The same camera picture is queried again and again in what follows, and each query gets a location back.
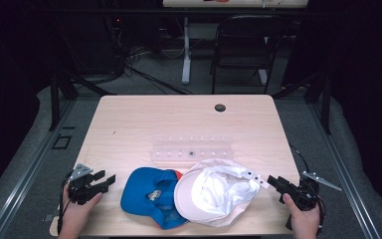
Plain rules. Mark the white desk leg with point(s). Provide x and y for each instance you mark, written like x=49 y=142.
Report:
x=263 y=76
x=186 y=59

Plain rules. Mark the person's left hand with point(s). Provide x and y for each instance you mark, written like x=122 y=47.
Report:
x=78 y=214

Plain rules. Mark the black metal stand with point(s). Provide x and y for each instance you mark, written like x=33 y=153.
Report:
x=325 y=106
x=55 y=99

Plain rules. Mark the dark round table grommet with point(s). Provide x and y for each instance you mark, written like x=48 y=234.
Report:
x=220 y=108

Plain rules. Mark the black folding chair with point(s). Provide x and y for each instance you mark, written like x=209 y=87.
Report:
x=245 y=49

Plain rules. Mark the person's right hand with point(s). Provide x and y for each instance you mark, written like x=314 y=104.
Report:
x=305 y=220

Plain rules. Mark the aluminium floor rail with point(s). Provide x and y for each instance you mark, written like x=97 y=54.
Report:
x=30 y=169
x=341 y=169

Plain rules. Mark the blue cap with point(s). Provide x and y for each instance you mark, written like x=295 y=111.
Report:
x=142 y=195

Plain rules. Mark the white cap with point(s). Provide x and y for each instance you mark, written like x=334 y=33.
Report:
x=219 y=195

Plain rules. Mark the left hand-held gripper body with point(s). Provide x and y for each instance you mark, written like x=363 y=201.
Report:
x=79 y=189

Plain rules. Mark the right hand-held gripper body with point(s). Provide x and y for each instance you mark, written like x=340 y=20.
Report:
x=306 y=195

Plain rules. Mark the clear acrylic hat rack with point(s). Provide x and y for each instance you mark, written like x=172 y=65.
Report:
x=179 y=149

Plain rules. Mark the grey tape piece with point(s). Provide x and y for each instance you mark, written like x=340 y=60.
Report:
x=49 y=218

